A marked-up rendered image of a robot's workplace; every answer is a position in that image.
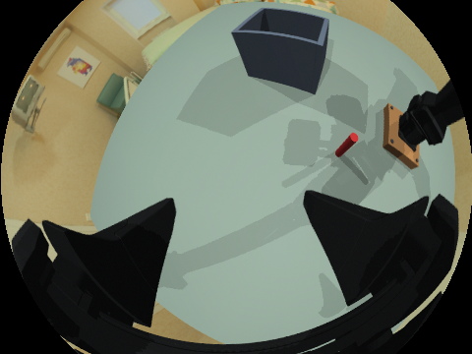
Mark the red peg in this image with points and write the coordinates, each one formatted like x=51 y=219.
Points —
x=346 y=145

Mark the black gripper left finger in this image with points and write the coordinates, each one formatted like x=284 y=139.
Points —
x=124 y=260

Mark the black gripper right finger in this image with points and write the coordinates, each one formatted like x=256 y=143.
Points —
x=358 y=241

